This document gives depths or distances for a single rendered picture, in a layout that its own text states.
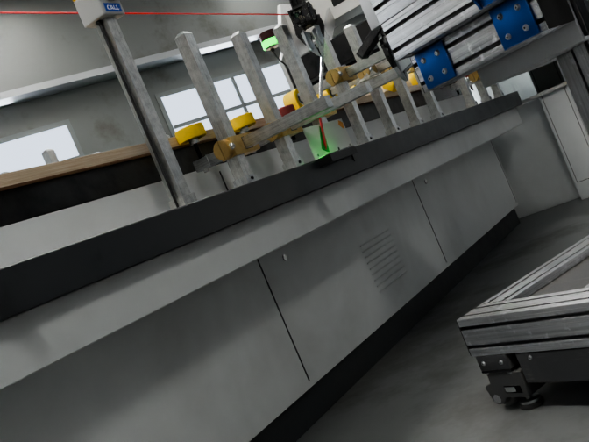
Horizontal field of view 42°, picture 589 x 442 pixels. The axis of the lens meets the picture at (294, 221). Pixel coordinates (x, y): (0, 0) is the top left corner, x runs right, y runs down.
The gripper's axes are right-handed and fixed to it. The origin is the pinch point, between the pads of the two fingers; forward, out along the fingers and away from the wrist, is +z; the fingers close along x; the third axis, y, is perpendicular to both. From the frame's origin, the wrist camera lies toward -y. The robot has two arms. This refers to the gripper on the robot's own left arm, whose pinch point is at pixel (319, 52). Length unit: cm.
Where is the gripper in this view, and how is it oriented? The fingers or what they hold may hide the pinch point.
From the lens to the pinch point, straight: 239.2
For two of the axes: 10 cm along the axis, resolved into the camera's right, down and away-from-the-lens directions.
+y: -1.9, 0.8, -9.8
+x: 9.0, -3.8, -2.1
